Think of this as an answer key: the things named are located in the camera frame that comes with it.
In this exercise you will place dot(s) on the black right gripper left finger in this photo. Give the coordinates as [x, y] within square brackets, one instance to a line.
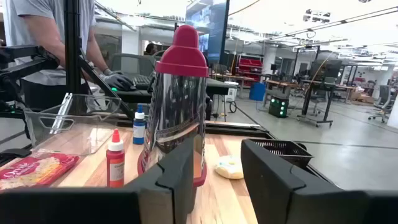
[93, 205]

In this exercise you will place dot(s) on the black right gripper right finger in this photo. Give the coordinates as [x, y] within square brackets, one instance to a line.
[311, 205]

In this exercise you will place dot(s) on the red squeeze bottle white cap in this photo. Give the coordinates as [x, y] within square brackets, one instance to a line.
[115, 168]

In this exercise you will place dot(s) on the red popcorn packet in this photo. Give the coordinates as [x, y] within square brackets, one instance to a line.
[34, 169]

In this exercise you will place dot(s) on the blue squeeze bottle white cap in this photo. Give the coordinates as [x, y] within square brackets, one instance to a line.
[139, 127]

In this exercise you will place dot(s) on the grey office chair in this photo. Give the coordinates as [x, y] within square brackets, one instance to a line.
[133, 63]
[384, 99]

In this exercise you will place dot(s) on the black mesh basket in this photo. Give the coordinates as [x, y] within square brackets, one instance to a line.
[286, 149]

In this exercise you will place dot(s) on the clear plastic bin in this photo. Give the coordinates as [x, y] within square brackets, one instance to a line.
[77, 124]

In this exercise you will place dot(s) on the silver aluminium extrusion bar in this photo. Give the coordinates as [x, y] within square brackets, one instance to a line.
[62, 112]

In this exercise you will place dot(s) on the black box green lights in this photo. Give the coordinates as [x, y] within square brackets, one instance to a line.
[279, 107]

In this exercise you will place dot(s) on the cardboard box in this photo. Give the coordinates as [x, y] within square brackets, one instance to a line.
[362, 98]

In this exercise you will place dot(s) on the wooden work table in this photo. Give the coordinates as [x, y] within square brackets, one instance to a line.
[311, 84]

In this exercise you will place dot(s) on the blue bin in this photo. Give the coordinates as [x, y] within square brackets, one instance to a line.
[257, 91]

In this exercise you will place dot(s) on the person's hand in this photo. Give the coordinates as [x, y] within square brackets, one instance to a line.
[116, 81]

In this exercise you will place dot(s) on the steel box grater red trim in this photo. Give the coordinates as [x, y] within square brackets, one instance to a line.
[177, 102]

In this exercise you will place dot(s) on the black keyboard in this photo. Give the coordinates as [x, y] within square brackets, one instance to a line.
[141, 81]

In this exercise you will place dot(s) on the white box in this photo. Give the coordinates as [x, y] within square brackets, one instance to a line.
[230, 91]

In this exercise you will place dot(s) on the shelf with red bins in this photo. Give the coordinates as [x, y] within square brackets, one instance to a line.
[250, 67]

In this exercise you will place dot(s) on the person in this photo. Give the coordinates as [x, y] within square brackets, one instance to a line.
[31, 9]
[151, 49]

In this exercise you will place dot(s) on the large display screen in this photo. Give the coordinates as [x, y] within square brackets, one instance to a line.
[214, 28]

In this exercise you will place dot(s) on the black frame post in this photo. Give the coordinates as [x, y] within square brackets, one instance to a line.
[72, 46]

